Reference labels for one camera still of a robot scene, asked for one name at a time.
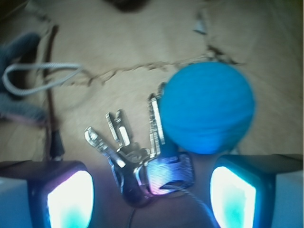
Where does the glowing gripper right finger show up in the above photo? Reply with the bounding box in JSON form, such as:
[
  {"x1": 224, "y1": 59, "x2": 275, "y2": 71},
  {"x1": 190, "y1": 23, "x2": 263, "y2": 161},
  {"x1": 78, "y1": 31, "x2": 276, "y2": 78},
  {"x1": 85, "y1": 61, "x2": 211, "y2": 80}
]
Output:
[{"x1": 210, "y1": 154, "x2": 304, "y2": 228}]

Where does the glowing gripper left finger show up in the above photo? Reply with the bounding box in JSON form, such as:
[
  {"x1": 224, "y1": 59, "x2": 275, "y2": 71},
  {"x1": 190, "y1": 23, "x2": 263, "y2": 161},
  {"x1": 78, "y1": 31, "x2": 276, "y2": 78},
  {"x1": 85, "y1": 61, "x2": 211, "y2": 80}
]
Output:
[{"x1": 0, "y1": 161, "x2": 94, "y2": 228}]

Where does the silver key bunch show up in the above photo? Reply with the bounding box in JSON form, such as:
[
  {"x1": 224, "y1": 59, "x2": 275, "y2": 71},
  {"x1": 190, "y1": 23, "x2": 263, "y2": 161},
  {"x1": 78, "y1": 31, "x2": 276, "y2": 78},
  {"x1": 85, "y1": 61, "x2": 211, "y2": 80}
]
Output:
[{"x1": 84, "y1": 82, "x2": 195, "y2": 208}]

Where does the blue dimpled ball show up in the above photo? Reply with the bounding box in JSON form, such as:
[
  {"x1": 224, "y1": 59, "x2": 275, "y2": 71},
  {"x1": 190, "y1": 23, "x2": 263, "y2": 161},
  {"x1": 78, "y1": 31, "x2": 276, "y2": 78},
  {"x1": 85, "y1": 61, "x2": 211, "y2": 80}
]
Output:
[{"x1": 160, "y1": 62, "x2": 256, "y2": 154}]

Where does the grey plush donkey toy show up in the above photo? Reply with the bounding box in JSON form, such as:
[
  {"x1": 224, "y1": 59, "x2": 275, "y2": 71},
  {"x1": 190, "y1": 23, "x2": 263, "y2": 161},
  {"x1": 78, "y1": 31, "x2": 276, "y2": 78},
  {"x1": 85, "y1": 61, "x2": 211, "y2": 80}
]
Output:
[{"x1": 0, "y1": 32, "x2": 48, "y2": 127}]

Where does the brown paper bag tray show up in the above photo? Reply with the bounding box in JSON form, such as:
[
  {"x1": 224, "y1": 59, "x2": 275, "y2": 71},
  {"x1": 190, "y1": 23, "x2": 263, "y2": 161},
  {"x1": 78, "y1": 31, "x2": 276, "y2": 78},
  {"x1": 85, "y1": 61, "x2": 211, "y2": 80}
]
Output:
[{"x1": 0, "y1": 0, "x2": 303, "y2": 228}]

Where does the wire key ring loop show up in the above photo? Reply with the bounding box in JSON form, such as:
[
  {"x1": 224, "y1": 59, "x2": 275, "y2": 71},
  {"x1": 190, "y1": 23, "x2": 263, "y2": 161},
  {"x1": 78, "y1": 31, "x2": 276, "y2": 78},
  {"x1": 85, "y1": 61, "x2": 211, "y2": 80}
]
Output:
[{"x1": 162, "y1": 184, "x2": 220, "y2": 228}]

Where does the white cord loop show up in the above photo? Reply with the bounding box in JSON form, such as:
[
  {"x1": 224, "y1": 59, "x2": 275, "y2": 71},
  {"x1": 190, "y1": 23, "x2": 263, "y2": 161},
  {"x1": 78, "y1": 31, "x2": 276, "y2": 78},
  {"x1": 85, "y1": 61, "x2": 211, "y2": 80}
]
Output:
[{"x1": 2, "y1": 62, "x2": 84, "y2": 96}]

